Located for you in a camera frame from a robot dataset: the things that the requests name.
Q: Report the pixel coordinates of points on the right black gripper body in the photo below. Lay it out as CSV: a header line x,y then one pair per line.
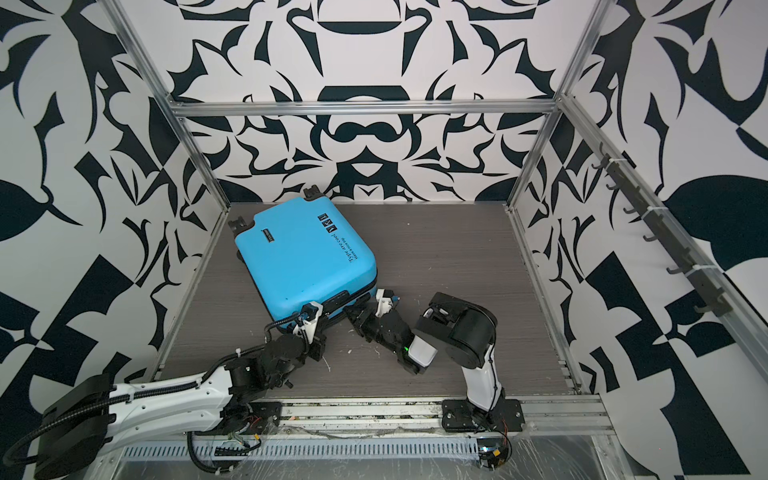
x,y
376,329

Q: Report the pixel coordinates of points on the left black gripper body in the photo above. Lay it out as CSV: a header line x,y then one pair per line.
x,y
313,351

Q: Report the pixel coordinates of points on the blue hard-shell suitcase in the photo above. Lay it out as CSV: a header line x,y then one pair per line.
x,y
301,251

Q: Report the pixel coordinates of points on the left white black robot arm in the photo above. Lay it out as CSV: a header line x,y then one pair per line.
x,y
99,416

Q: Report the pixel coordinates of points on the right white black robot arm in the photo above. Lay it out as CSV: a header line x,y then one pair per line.
x,y
464,330

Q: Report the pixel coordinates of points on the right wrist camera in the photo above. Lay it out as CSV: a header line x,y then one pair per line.
x,y
386,301

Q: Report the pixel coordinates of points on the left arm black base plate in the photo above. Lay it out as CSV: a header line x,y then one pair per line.
x,y
254,418

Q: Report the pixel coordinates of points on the aluminium frame rails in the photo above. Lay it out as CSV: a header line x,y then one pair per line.
x,y
745,323

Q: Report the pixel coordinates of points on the white slotted cable duct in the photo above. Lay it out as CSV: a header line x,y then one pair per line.
x,y
351,449

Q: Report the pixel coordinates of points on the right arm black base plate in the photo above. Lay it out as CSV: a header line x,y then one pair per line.
x,y
460,416

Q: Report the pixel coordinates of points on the black wall hook rack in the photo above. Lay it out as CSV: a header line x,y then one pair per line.
x,y
666,230

